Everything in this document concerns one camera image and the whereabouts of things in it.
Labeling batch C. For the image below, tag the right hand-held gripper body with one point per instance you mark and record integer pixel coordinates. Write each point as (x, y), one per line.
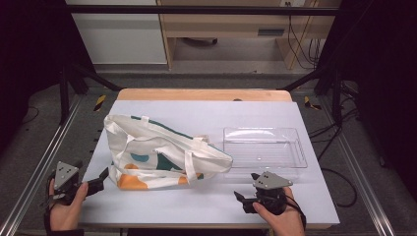
(272, 196)

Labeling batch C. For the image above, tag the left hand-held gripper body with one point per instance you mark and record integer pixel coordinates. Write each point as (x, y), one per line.
(65, 178)

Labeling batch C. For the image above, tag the clear plastic tray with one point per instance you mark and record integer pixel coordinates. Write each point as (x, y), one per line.
(262, 150)

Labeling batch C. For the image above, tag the white patterned tote bag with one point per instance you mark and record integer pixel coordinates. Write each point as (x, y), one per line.
(147, 144)

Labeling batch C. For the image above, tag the person's right hand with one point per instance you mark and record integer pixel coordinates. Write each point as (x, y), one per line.
(282, 223)

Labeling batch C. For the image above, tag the person's left hand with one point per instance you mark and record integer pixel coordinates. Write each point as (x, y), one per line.
(65, 213)

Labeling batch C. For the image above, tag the white table mat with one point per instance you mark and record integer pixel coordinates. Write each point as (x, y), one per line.
(196, 203)

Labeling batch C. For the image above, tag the black curtain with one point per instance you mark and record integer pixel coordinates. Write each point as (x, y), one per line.
(380, 82)
(29, 65)

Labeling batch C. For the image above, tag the white cabinet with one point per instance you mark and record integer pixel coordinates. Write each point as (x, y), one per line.
(121, 39)

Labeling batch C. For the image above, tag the black object under desk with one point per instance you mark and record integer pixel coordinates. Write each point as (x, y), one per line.
(200, 41)

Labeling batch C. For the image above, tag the wooden desk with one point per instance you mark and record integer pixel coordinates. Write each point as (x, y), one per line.
(223, 24)

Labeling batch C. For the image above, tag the aluminium rail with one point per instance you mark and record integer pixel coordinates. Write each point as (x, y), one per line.
(357, 167)
(39, 167)

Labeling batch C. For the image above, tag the black frame strut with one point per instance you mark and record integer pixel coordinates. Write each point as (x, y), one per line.
(88, 77)
(314, 77)

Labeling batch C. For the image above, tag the black horizontal frame bar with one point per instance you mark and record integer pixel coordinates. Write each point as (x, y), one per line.
(196, 10)

